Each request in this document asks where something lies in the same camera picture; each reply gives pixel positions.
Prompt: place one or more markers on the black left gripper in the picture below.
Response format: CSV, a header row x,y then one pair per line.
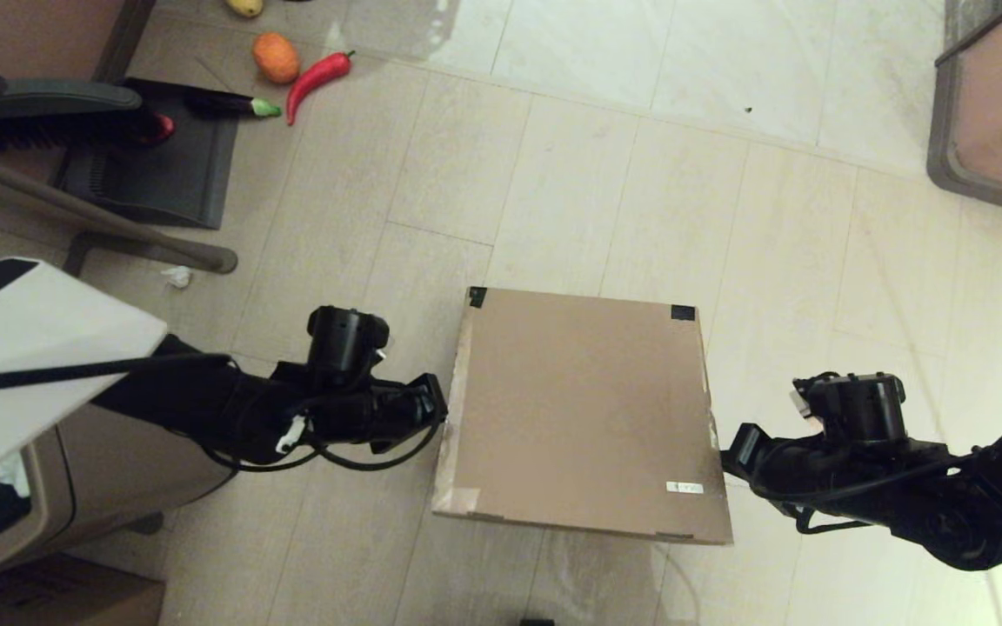
x,y
375,413

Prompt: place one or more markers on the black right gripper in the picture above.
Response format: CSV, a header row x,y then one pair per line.
x,y
792,474

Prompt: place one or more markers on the brown cardboard shoe box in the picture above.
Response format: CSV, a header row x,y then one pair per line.
x,y
584,413

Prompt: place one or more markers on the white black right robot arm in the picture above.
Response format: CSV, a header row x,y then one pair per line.
x,y
953,504

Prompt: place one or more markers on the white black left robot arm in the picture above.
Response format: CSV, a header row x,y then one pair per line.
x,y
31,330

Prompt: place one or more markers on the small white paper scrap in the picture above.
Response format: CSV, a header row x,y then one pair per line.
x,y
177,276

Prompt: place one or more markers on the brown plastic trash bin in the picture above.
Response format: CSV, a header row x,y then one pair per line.
x,y
118,487

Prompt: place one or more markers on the red toy chili pepper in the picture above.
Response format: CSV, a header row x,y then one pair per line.
x,y
316,76

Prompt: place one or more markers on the dark grey dustpan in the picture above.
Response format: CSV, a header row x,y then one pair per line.
x,y
166,174

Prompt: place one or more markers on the dark purple toy eggplant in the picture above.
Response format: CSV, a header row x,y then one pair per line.
x,y
221,104

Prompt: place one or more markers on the orange toy fruit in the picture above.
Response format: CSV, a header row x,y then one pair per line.
x,y
276,58

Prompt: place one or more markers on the red toy fruit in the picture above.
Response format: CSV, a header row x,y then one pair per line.
x,y
163,128

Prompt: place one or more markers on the white crumpled tissue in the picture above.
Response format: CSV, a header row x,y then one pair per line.
x,y
14,474

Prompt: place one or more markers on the plain brown cardboard carton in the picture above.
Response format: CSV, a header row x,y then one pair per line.
x,y
49,596

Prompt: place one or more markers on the yellow toy fruit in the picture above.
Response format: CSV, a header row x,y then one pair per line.
x,y
243,6

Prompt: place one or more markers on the black grey broom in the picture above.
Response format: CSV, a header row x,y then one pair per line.
x,y
44,104

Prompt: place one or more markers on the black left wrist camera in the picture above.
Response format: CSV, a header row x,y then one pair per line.
x,y
346,343

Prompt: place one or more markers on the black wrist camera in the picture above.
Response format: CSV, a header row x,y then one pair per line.
x,y
853,407
346,343

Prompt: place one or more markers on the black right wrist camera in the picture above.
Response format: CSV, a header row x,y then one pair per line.
x,y
853,407

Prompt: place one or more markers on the brown metal furniture frame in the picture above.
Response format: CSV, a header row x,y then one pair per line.
x,y
75,209

